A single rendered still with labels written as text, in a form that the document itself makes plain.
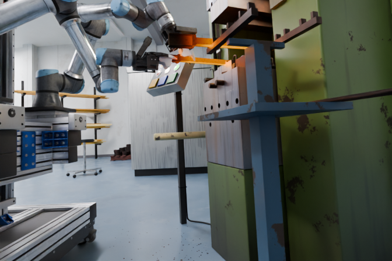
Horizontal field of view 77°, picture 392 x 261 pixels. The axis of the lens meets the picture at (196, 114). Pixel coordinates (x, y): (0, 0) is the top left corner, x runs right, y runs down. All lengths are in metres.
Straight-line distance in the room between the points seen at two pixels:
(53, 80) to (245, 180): 1.19
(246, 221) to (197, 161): 2.74
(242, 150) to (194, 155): 2.76
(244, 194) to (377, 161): 0.53
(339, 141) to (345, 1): 0.55
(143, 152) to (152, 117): 0.56
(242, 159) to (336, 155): 0.35
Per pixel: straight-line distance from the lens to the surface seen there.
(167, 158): 3.86
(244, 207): 1.13
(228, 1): 1.39
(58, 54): 9.50
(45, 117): 1.59
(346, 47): 1.14
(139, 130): 3.93
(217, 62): 1.30
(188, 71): 1.69
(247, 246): 1.18
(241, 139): 1.07
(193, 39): 0.89
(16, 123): 1.16
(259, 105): 0.58
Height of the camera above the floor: 0.64
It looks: 4 degrees up
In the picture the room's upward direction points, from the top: 3 degrees counter-clockwise
